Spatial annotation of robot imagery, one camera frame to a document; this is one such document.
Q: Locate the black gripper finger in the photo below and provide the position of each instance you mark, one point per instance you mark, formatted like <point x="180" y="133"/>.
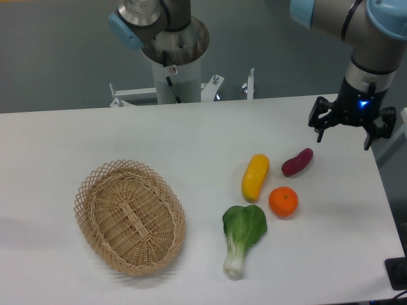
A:
<point x="373" y="132"/>
<point x="323" y="115"/>

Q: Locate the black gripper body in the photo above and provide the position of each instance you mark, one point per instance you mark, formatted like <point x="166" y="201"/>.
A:
<point x="354" y="107"/>

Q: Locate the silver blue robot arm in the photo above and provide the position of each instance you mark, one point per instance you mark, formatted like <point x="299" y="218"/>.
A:
<point x="175" y="42"/>

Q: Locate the orange mango fruit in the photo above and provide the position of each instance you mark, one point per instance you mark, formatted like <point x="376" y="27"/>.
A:
<point x="283" y="201"/>

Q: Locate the purple sweet potato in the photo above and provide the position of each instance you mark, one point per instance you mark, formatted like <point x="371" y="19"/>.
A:
<point x="298" y="163"/>

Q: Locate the yellow corn cob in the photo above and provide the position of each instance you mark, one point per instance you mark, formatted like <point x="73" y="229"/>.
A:
<point x="254" y="177"/>

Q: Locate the green bok choy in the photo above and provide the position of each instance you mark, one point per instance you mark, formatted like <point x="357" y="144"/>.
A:
<point x="243" y="227"/>

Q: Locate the black device at table edge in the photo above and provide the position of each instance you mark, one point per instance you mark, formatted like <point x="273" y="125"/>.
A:
<point x="396" y="272"/>

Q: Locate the woven wicker basket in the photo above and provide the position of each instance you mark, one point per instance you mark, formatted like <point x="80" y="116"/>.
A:
<point x="130" y="217"/>

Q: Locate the white metal base frame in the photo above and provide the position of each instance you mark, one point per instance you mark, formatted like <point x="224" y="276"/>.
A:
<point x="122" y="98"/>

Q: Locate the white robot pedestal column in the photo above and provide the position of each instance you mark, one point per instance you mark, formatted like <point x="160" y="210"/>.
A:
<point x="177" y="84"/>

